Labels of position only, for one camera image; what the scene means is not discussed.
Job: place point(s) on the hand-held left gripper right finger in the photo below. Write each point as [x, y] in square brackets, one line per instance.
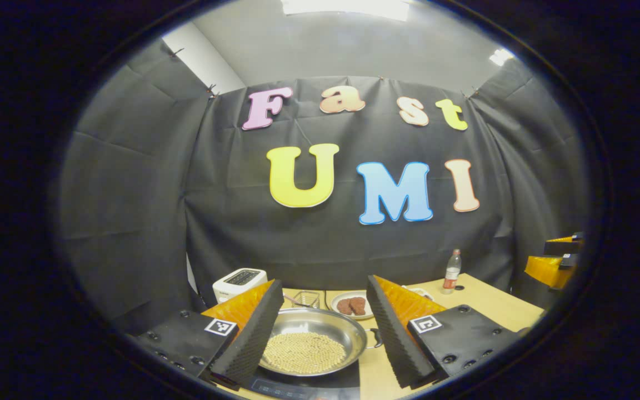
[395, 333]

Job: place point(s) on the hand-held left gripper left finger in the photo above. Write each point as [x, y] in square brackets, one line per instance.
[253, 339]

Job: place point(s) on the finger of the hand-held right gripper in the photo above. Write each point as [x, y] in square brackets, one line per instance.
[545, 272]
[564, 245]

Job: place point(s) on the stainless steel pot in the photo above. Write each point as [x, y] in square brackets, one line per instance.
[325, 325]

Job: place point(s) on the black induction cooktop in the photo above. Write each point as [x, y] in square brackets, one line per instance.
[320, 383]

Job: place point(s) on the large raw meat slice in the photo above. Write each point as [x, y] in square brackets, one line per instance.
[359, 305]

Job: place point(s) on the white divided bean dish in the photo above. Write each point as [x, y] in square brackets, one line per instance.
[420, 292]

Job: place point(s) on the pile of soybeans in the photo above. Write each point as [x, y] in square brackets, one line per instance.
[303, 353]

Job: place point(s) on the pink striped straw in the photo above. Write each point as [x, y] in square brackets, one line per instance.
[292, 300]

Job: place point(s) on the small raw meat slice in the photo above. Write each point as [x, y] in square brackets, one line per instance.
[344, 306]

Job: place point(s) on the white toaster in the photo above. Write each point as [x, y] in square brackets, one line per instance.
[236, 283]

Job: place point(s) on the round white plate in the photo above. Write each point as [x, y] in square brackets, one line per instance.
[335, 303]

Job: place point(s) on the clear plastic water bottle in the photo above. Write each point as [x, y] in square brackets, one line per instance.
[451, 275]

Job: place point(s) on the black backdrop cloth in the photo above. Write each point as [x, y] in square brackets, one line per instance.
[131, 194]

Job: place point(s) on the small ceiling light panel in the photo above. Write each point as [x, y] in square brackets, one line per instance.
[501, 56]

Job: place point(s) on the large ceiling light panel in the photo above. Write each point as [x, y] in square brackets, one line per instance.
[348, 8]

